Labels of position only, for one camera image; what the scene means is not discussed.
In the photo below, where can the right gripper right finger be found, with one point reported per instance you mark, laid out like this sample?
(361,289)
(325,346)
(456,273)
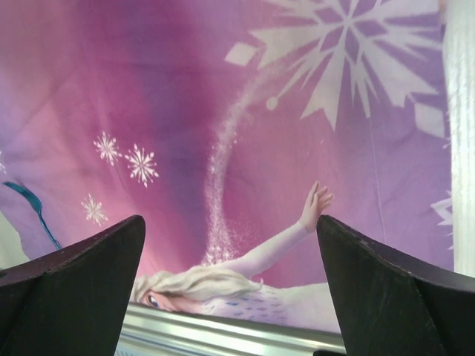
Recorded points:
(390,303)

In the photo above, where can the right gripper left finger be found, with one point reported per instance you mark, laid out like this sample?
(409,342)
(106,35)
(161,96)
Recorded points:
(72,301)

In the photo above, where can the blue metallic fork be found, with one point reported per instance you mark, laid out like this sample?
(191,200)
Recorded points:
(36,205)

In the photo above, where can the purple printed placemat cloth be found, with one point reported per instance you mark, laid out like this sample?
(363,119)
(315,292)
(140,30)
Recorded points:
(213,119)

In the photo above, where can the aluminium mounting rail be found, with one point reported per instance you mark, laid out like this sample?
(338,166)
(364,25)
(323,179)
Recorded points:
(148,331)

